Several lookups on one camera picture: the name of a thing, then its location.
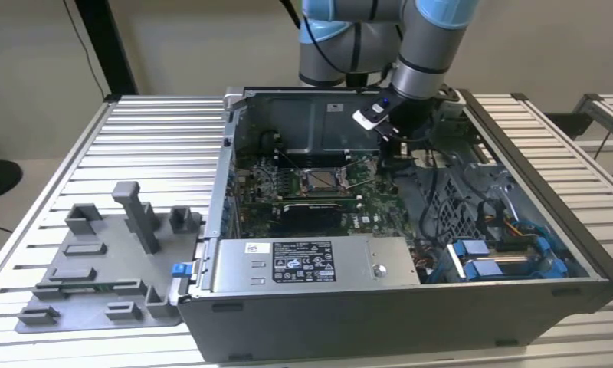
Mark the CPU socket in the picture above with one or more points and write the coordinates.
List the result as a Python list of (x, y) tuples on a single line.
[(302, 180)]

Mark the black case fan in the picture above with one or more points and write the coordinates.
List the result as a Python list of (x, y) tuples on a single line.
[(268, 142)]

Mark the black graphics card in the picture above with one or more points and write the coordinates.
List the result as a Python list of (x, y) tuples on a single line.
[(310, 218)]

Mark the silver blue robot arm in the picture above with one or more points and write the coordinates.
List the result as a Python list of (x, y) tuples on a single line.
[(430, 46)]

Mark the green motherboard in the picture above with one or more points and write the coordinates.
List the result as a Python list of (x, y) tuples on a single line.
[(383, 207)]

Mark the perforated metal disk cage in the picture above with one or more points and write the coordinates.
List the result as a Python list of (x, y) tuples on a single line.
[(450, 207)]

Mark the green RAM stick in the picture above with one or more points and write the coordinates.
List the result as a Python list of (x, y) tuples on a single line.
[(82, 286)]

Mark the black upright post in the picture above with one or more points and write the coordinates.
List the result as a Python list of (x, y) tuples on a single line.
[(107, 46)]

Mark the blue disk carrier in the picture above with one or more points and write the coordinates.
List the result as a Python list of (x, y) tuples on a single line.
[(483, 268), (470, 247)]

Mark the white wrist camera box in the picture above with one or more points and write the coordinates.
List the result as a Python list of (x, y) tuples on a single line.
[(372, 115)]

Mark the blue case latch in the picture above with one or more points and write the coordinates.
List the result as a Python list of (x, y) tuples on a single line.
[(180, 269)]

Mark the silver green CPU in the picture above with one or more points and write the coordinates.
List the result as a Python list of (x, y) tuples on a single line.
[(323, 182)]

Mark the grey parts rack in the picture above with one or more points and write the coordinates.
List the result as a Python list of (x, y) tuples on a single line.
[(118, 245)]

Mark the black grey PC case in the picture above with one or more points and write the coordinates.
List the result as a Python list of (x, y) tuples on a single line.
[(388, 322)]

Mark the silver power supply box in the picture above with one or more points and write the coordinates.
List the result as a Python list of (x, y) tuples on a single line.
[(235, 264)]

